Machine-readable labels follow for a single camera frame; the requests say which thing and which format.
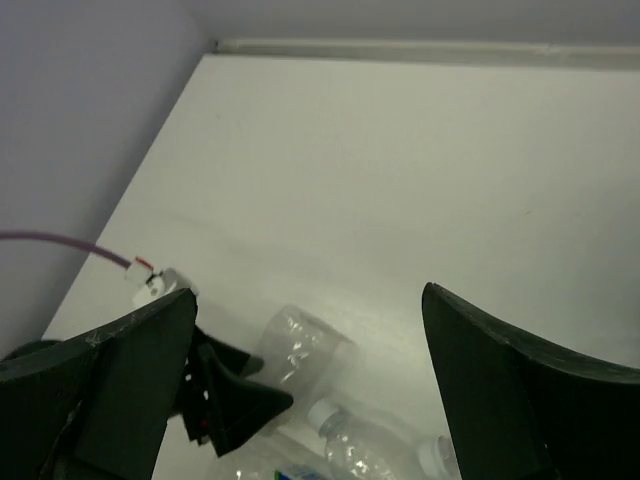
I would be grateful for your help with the clear slim plastic bottle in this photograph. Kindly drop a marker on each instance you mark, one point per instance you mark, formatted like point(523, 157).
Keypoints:
point(437, 458)

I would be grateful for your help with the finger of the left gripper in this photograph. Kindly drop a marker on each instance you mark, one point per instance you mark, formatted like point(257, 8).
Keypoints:
point(236, 408)
point(234, 359)

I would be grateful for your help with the clear crumpled plastic bottle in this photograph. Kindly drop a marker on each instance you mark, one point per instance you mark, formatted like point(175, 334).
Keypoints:
point(357, 448)

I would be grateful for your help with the green label plastic bottle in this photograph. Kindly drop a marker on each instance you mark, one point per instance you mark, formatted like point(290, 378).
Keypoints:
point(284, 472)

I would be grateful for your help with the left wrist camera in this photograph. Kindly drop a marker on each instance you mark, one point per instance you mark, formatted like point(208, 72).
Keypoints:
point(152, 285)

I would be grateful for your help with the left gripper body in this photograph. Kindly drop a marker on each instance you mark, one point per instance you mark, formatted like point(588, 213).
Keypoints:
point(193, 402)

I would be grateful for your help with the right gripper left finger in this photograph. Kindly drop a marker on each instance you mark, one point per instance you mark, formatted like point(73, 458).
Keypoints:
point(96, 406)

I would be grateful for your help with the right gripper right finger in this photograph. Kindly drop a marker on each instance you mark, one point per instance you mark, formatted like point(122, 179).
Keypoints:
point(521, 407)

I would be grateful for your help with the clear plastic jar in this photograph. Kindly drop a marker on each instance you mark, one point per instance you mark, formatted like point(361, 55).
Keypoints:
point(302, 354)

